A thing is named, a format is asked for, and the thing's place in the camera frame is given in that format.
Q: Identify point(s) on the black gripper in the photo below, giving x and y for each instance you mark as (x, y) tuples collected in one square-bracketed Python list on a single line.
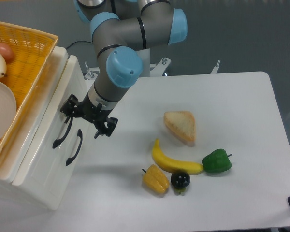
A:
[(91, 113)]

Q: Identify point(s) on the white drawer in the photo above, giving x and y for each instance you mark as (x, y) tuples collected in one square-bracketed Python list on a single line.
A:
[(48, 176), (71, 82)]

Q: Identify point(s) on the black top drawer handle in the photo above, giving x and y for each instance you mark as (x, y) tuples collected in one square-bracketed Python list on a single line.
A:
[(64, 130)]

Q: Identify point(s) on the black drawer handle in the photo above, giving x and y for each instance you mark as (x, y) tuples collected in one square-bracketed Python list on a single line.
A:
[(64, 130), (76, 148)]

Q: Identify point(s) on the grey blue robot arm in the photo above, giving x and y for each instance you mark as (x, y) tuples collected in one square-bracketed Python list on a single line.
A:
[(118, 30)]

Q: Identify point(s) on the white drawer cabinet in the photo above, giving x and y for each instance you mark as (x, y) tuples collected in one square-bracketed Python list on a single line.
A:
[(13, 154)]

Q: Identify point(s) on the yellow woven basket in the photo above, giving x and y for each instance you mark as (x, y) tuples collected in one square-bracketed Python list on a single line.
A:
[(32, 49)]

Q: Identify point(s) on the white plate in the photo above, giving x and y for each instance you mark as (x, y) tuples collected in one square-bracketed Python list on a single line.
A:
[(7, 108)]

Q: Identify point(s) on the yellow bell pepper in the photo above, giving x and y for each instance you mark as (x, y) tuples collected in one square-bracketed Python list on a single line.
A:
[(155, 179)]

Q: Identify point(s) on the triangular bread slice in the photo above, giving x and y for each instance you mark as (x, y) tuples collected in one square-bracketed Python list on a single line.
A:
[(182, 125)]

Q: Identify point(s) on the red apple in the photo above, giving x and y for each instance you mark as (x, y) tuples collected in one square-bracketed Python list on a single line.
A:
[(7, 52)]

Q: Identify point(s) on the yellow banana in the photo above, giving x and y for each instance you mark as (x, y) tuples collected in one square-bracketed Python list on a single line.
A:
[(171, 165)]

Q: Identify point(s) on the black eggplant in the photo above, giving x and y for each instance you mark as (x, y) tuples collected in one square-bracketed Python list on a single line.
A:
[(180, 181)]

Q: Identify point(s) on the green bell pepper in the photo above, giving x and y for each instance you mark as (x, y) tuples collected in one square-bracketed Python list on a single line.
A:
[(217, 161)]

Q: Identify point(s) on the black bottom drawer handle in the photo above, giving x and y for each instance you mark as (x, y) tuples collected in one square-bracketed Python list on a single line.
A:
[(76, 148)]

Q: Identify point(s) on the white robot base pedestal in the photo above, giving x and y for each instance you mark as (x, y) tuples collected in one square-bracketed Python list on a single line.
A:
[(145, 57)]

